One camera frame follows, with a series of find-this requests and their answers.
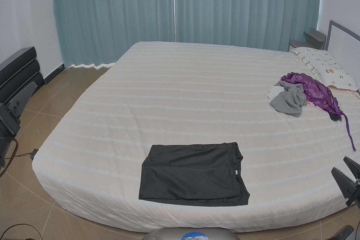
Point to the bed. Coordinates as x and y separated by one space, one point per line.
182 92

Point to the grey garment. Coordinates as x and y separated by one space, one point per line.
287 104

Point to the purple garment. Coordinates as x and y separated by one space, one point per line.
317 89

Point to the grey bedside table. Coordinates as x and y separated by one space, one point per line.
309 39

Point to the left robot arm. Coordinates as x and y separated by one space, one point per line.
17 104

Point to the pink garment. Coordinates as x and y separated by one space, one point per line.
312 104

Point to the white printed pillow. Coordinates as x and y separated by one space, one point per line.
326 66

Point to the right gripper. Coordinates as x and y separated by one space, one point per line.
355 194

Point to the black chest of drawers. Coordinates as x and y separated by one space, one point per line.
17 73

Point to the black power adapter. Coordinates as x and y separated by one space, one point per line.
34 153

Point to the black T-shirt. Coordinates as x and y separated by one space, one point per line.
191 174

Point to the black mesh garment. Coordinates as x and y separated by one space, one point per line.
336 117

